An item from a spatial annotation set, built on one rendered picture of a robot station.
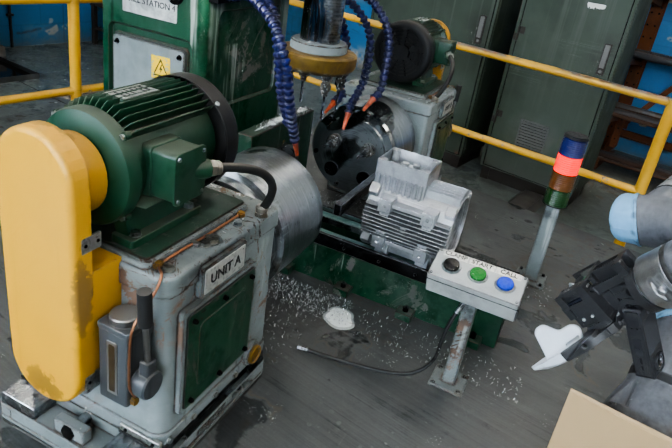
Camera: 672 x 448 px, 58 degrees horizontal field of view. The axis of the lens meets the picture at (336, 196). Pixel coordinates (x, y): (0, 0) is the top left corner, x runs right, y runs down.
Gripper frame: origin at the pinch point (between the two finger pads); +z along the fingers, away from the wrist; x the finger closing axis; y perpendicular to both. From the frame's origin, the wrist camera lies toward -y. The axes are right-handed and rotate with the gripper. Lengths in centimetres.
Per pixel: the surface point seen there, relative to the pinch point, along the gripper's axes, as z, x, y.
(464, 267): 13.0, -8.8, 16.1
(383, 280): 44, -17, 23
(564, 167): 18, -62, 15
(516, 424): 25.5, -4.3, -13.0
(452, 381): 31.9, -4.1, -0.5
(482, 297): 11.7, -6.0, 10.4
